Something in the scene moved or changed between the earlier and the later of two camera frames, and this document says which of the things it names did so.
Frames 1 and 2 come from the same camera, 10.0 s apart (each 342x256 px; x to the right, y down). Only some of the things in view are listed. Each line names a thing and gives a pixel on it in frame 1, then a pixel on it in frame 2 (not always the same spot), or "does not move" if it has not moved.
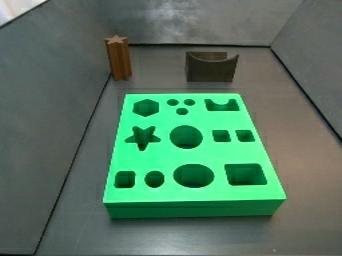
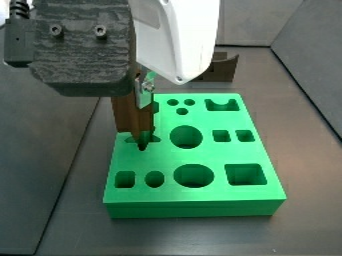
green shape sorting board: x=189 y=158 does not move
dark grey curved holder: x=210 y=66 does not move
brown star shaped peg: x=120 y=58 -> x=135 y=120
